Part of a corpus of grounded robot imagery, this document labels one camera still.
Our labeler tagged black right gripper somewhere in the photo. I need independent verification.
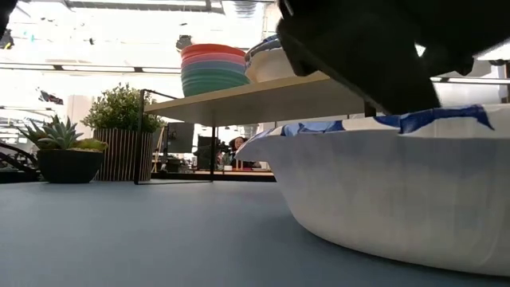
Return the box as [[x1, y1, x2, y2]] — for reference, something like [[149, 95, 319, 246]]
[[276, 0, 510, 116]]

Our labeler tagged blue patterned paper bowl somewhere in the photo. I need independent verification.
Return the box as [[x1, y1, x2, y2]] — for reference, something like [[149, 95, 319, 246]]
[[234, 104, 510, 278], [244, 33, 298, 84]]

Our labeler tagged grey-blue plastic bowl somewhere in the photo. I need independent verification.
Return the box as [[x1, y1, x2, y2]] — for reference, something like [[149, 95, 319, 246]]
[[181, 60, 249, 75]]

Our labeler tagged mauve pink plastic bowl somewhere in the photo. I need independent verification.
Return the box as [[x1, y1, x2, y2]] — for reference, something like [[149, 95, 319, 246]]
[[180, 53, 248, 67]]

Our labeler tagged coral pink plastic bowl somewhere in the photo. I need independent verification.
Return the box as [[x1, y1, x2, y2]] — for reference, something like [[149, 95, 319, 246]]
[[180, 43, 247, 60]]

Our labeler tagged green plastic bowl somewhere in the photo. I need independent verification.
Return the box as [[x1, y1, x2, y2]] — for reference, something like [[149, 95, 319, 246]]
[[181, 67, 253, 98]]

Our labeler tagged person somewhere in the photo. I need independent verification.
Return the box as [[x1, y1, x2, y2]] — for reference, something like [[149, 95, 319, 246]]
[[227, 136, 262, 170]]

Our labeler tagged black ceiling fixture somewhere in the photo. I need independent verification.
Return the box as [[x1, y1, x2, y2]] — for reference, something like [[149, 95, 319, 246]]
[[175, 34, 194, 52]]

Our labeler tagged black computer monitor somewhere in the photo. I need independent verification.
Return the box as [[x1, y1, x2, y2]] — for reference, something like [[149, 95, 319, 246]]
[[166, 121, 197, 155]]

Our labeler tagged leafy plant in striped pot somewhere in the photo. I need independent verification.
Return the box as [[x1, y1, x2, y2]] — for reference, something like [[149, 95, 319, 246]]
[[80, 82, 167, 183]]

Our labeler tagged blue table mat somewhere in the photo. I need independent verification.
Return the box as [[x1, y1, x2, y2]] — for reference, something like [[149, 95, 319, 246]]
[[0, 179, 510, 287]]

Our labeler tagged succulent in black pot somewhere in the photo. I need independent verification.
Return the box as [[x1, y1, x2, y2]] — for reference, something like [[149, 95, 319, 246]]
[[14, 115, 109, 185]]

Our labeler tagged dark hanging flag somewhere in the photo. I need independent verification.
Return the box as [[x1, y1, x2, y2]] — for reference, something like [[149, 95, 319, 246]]
[[37, 90, 65, 107]]

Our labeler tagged wooden shelf with black frame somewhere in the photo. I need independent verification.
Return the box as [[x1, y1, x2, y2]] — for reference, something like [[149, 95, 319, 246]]
[[133, 71, 378, 186]]

